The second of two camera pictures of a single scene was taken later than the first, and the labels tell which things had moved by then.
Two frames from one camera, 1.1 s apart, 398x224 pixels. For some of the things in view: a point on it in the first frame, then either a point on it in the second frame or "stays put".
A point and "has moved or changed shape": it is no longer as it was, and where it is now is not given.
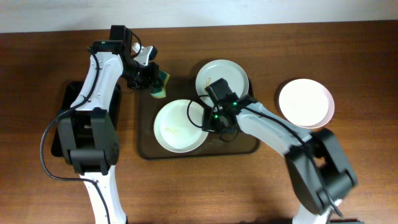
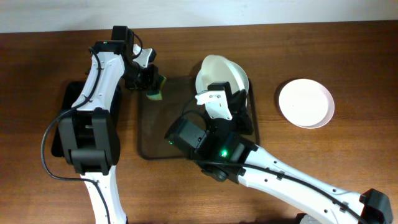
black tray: x=68 y=94 stays put
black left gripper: x=152 y=76 stays put
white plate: x=306 y=103 stays put
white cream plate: x=174 y=129 to x=217 y=68
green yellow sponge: x=161 y=93 has moved or changed shape
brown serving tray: x=180 y=89 stays put
